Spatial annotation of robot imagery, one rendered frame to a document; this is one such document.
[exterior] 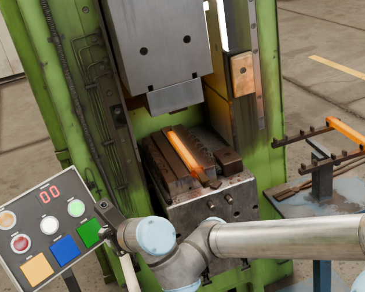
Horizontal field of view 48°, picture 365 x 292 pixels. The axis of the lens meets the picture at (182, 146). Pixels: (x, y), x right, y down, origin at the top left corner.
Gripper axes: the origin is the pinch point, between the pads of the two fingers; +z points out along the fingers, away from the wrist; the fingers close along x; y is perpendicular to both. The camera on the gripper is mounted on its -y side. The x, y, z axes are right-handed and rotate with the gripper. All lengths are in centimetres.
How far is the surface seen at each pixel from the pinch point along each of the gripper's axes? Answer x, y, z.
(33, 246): -18.1, -5.7, 11.1
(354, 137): 91, 20, -29
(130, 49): 33, -45, -13
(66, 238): -8.6, -1.9, 10.3
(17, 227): -19.3, -13.3, 11.1
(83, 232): -3.0, -0.8, 10.3
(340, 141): 235, 71, 92
